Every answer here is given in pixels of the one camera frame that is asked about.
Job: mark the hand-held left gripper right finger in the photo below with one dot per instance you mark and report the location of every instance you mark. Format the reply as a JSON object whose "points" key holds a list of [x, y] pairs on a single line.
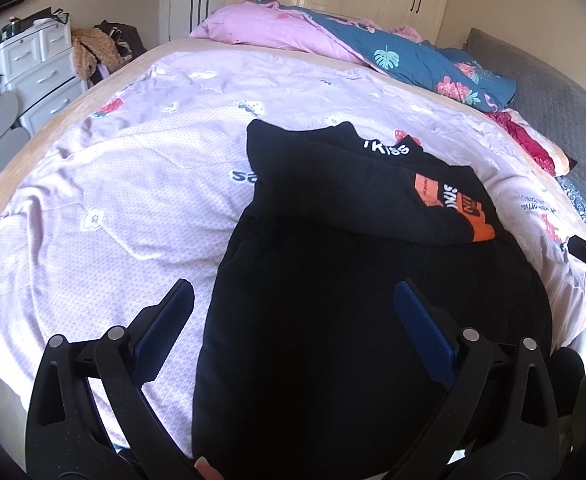
{"points": [[423, 330]]}

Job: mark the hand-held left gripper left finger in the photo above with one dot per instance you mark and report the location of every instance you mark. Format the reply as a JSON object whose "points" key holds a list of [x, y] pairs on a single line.
{"points": [[165, 330]]}

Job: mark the black long-sleeve shirt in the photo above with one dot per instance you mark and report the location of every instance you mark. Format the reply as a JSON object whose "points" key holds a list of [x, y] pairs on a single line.
{"points": [[323, 310]]}

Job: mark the person's left hand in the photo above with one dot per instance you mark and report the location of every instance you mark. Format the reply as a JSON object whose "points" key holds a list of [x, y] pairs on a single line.
{"points": [[210, 471]]}

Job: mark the blue patterned pillow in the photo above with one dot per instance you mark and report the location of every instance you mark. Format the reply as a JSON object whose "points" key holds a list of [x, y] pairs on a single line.
{"points": [[580, 205]]}

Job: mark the red floral pillow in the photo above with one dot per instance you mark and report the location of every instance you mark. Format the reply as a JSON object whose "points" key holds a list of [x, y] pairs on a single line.
{"points": [[533, 140]]}

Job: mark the grey quilted headboard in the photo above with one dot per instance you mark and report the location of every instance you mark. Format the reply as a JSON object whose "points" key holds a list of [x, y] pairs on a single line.
{"points": [[548, 100]]}

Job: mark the lilac printed bedsheet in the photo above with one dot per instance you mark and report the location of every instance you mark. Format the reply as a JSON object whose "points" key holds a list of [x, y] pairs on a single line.
{"points": [[98, 185]]}

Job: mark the blue floral quilt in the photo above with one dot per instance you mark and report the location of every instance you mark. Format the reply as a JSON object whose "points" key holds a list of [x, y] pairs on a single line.
{"points": [[413, 65]]}

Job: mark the white drawer cabinet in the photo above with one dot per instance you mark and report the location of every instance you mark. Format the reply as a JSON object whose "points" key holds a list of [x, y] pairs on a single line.
{"points": [[43, 75]]}

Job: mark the pink quilt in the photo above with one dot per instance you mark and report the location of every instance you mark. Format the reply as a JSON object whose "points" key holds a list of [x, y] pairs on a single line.
{"points": [[253, 25]]}

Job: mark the white door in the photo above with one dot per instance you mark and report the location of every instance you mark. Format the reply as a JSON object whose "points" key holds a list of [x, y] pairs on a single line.
{"points": [[173, 0]]}

